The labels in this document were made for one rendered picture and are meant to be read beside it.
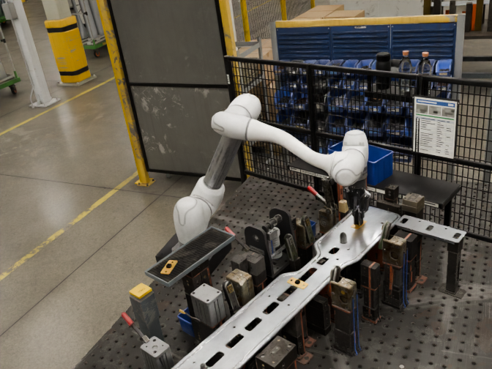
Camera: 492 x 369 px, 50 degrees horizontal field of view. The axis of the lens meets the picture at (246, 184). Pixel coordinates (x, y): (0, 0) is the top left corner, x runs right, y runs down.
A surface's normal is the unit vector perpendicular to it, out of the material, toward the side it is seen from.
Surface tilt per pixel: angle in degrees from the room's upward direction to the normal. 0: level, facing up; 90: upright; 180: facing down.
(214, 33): 91
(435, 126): 90
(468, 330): 0
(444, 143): 90
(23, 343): 0
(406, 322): 0
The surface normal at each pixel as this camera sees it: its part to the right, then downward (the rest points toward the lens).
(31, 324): -0.12, -0.88
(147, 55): -0.45, 0.47
